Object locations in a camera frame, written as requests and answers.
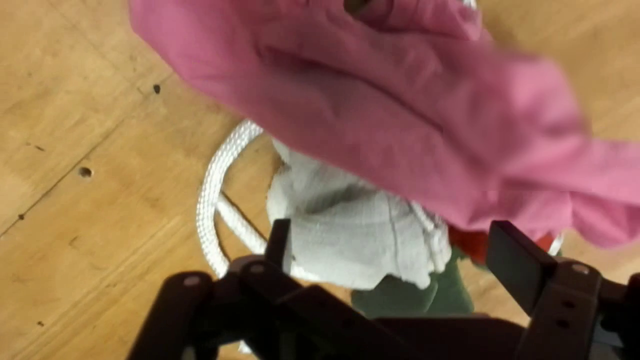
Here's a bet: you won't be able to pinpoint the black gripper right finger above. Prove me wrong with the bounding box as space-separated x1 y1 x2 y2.
484 218 560 317

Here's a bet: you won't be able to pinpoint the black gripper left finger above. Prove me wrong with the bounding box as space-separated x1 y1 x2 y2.
262 218 294 276

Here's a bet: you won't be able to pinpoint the white cloth bag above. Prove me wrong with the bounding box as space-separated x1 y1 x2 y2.
264 139 456 293

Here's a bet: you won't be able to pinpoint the magenta pink cloth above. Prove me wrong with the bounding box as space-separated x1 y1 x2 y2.
128 0 640 250

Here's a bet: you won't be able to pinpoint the white braided rope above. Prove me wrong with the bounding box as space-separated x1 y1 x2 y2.
195 0 566 357

